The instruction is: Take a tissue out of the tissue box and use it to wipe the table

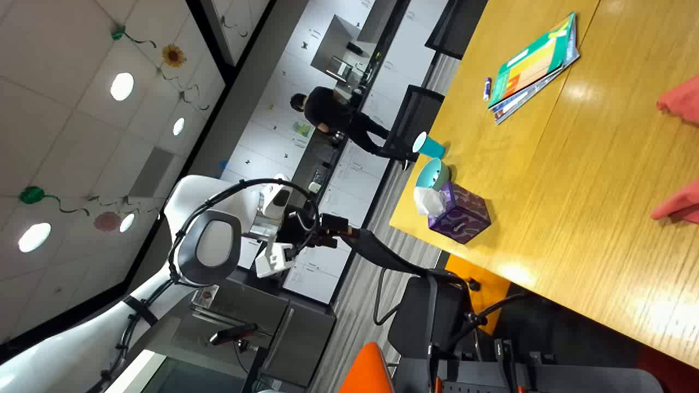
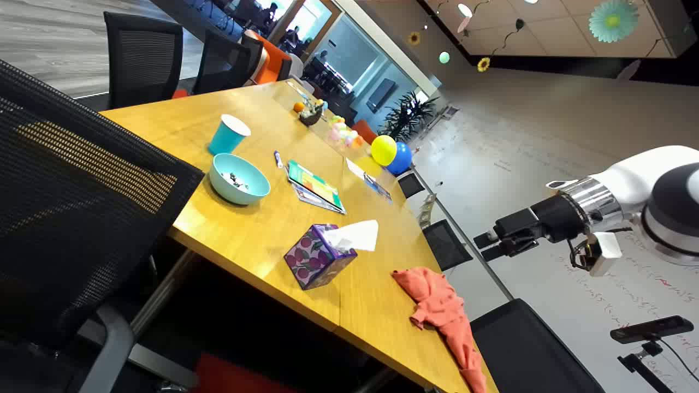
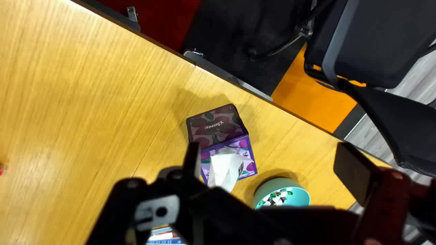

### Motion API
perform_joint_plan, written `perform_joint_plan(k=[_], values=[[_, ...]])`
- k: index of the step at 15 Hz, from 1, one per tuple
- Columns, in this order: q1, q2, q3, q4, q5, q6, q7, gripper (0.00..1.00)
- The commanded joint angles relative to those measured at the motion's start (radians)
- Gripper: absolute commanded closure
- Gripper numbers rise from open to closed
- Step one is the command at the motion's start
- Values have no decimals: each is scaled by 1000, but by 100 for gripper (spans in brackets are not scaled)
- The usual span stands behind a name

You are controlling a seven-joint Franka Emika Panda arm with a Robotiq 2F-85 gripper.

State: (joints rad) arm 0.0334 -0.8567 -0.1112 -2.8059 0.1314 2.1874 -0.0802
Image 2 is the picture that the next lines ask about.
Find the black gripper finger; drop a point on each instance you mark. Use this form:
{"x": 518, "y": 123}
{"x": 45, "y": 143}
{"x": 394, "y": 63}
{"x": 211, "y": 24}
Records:
{"x": 485, "y": 239}
{"x": 495, "y": 255}

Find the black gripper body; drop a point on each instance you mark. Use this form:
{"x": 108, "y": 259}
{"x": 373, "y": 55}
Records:
{"x": 553, "y": 219}

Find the white tissue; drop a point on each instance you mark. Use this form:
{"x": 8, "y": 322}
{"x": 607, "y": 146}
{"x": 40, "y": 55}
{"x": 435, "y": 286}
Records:
{"x": 362, "y": 236}

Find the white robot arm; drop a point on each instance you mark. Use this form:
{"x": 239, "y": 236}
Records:
{"x": 653, "y": 191}

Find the purple tissue box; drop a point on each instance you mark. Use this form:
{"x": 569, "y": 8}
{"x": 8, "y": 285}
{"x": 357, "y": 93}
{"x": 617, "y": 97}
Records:
{"x": 314, "y": 260}

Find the black chair seat middle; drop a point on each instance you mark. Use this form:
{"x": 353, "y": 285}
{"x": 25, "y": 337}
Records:
{"x": 444, "y": 244}

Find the black chair seat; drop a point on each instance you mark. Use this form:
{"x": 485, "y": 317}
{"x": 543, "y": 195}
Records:
{"x": 444, "y": 244}
{"x": 528, "y": 356}

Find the orange cloth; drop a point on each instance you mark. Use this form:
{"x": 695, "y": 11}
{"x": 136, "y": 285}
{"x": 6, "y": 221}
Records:
{"x": 440, "y": 307}

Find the black chair beside table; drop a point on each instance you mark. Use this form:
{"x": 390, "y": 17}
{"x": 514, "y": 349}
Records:
{"x": 410, "y": 184}

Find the black chair seat near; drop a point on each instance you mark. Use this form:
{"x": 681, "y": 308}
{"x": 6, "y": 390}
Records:
{"x": 528, "y": 356}

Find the blue ball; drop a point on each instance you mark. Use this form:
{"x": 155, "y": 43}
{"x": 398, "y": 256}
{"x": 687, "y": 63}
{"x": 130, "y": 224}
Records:
{"x": 402, "y": 161}

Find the yellow ball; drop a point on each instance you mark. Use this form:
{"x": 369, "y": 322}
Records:
{"x": 382, "y": 149}

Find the green colourful book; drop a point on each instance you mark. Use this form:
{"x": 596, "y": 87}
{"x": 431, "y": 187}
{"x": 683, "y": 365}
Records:
{"x": 316, "y": 184}

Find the black bowl with items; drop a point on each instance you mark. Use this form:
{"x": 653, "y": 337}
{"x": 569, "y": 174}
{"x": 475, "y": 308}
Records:
{"x": 310, "y": 114}

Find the small marker pen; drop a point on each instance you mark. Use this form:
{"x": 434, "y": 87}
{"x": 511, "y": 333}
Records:
{"x": 277, "y": 161}

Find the teal bowl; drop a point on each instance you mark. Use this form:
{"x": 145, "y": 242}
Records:
{"x": 237, "y": 180}

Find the orange chair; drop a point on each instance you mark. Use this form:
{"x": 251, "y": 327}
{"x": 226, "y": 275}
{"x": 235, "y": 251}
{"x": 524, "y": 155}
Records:
{"x": 273, "y": 63}

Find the teal paper cup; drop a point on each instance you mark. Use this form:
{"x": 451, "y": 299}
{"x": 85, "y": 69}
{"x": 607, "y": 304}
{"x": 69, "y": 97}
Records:
{"x": 228, "y": 134}

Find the black chair far middle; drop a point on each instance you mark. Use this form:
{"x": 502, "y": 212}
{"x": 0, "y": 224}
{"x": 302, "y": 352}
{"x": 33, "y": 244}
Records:
{"x": 223, "y": 64}

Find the black chair far left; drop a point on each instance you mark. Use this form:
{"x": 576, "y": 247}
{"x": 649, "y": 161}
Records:
{"x": 145, "y": 57}

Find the black mesh office chair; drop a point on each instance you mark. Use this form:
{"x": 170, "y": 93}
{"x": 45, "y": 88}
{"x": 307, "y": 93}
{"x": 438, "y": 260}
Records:
{"x": 84, "y": 202}

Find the black camera on stand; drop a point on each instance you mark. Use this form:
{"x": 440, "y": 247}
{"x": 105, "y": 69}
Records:
{"x": 649, "y": 334}

